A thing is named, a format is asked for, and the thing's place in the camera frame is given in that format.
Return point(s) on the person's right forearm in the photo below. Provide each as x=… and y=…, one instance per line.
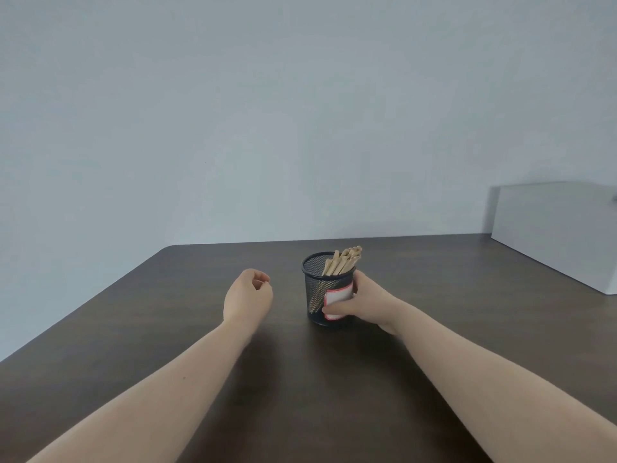
x=501, y=390

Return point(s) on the bundle of wooden sticks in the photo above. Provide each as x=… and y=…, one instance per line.
x=340, y=263

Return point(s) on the person's right thumb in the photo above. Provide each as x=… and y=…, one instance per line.
x=337, y=309

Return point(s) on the person's right hand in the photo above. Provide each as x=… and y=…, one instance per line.
x=369, y=303

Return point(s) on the person's left hand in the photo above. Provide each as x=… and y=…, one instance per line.
x=246, y=298

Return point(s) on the white box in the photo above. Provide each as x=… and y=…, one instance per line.
x=559, y=231

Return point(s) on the black mesh cup with label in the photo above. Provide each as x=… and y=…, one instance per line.
x=328, y=296

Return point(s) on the person's left fingers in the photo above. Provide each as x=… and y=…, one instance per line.
x=260, y=279

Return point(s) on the person's left forearm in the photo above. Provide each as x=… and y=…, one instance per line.
x=159, y=395

